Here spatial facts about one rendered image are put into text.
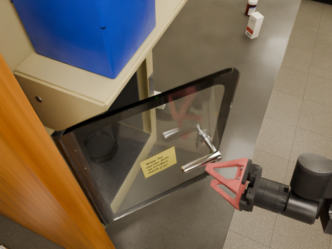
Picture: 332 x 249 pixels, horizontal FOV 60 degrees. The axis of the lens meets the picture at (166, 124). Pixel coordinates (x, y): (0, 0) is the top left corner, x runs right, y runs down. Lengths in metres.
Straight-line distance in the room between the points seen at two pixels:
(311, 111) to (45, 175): 2.29
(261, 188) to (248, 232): 1.28
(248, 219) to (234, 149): 0.98
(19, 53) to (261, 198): 0.46
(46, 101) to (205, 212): 0.59
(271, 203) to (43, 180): 0.41
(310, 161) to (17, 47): 0.46
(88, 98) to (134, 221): 0.57
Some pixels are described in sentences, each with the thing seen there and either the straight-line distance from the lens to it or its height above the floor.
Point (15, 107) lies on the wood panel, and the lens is 0.23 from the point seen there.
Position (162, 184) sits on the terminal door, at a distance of 0.70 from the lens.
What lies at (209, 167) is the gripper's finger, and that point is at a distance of 0.57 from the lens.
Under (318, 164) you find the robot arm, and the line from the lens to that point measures 0.55.
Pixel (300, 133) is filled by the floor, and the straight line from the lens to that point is 2.30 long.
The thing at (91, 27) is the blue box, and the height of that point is 1.57.
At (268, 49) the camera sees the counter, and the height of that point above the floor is 0.94.
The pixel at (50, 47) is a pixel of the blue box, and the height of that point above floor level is 1.53.
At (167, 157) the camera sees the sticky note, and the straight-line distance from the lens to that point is 0.60.
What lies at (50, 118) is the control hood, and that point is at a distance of 0.38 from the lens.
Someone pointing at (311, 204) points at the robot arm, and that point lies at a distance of 0.58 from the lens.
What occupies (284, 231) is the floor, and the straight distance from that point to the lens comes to 1.91.
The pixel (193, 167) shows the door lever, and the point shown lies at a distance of 0.58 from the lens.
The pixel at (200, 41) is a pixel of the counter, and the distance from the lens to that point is 1.28.
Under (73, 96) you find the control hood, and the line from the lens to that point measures 0.30.
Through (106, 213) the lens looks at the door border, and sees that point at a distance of 0.71.
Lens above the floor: 1.72
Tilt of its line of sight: 54 degrees down
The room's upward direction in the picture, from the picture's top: straight up
